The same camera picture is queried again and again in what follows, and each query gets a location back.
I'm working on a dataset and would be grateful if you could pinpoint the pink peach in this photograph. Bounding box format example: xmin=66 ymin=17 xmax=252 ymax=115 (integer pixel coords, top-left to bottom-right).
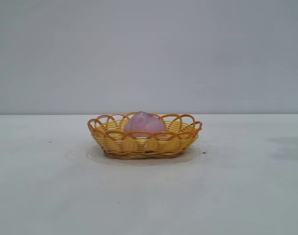
xmin=124 ymin=111 xmax=167 ymax=138

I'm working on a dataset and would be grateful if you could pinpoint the yellow woven plastic basket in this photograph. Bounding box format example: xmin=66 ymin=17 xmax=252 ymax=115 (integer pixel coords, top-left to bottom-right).
xmin=87 ymin=111 xmax=203 ymax=159

